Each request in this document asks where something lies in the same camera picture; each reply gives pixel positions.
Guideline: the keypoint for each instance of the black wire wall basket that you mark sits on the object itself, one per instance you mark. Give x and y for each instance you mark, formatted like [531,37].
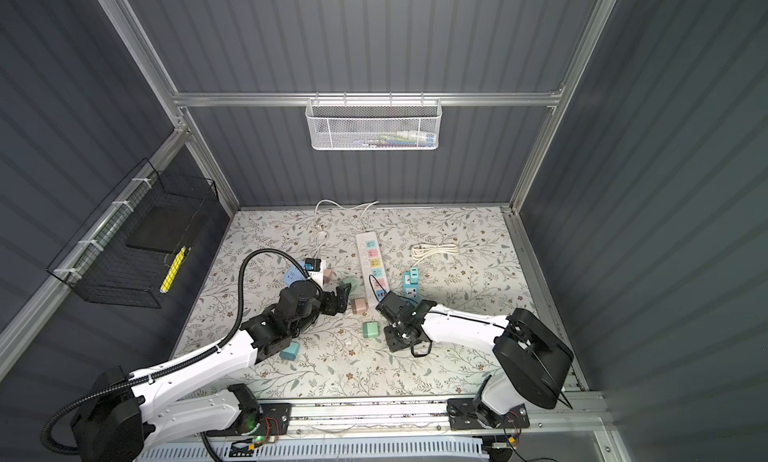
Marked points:
[132,254]

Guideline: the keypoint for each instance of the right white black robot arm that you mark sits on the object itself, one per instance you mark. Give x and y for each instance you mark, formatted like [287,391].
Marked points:
[533,361]

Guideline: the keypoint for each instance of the white wire mesh basket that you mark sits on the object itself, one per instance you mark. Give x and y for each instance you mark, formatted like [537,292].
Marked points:
[348,127]

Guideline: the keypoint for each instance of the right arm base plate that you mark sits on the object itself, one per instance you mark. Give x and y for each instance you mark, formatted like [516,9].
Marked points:
[468,414]

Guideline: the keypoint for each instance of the floral table mat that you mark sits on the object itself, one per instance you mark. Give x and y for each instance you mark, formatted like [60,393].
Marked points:
[484,276]

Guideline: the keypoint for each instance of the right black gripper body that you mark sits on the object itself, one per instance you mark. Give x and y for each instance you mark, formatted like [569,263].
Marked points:
[394,338]

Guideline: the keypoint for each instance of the black pad in basket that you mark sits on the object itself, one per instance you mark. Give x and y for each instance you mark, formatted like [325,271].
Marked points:
[166,230]

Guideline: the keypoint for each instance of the white multicolour power strip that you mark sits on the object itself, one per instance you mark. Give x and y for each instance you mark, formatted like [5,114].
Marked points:
[375,282]

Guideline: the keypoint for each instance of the yellow marker pen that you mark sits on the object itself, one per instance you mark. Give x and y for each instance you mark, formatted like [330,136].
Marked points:
[173,270]

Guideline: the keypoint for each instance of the pink charger cube lower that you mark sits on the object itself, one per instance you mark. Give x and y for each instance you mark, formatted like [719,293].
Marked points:
[359,306]

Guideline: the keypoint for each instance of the green charger cube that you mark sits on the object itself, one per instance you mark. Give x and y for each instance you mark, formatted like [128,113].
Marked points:
[352,281]
[370,330]

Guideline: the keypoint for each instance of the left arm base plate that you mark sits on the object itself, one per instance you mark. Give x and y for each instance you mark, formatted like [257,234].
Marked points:
[272,419]

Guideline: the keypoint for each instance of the blue triangular socket adapter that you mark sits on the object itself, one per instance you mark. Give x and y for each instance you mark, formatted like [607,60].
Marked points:
[293,275]

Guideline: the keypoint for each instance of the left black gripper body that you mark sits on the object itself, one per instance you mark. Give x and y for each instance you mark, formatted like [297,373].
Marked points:
[327,305]

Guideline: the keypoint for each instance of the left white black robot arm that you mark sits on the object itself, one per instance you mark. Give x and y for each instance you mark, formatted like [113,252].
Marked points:
[156,405]

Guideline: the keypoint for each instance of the teal charger cube left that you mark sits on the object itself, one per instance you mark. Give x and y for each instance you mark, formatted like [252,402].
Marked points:
[290,353]

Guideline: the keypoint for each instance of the teal USB power strip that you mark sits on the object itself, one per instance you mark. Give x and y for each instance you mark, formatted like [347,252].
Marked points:
[410,282]

